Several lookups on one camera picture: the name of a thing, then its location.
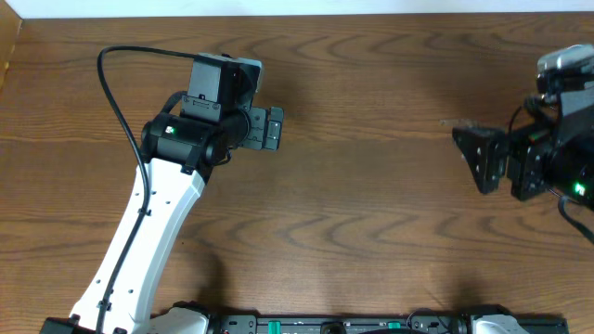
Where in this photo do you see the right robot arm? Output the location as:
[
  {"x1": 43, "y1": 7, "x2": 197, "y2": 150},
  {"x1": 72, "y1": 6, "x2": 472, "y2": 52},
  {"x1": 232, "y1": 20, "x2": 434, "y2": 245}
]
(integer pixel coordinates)
[{"x1": 452, "y1": 70, "x2": 593, "y2": 241}]

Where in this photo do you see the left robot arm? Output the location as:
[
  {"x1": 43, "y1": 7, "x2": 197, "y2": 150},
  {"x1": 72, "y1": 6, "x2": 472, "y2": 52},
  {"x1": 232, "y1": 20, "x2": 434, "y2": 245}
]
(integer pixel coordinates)
[{"x1": 41, "y1": 53, "x2": 284, "y2": 333}]

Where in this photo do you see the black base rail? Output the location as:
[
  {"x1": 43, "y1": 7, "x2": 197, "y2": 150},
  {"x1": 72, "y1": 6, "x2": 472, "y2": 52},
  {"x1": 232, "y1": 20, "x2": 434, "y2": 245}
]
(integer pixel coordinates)
[{"x1": 207, "y1": 310, "x2": 569, "y2": 334}]

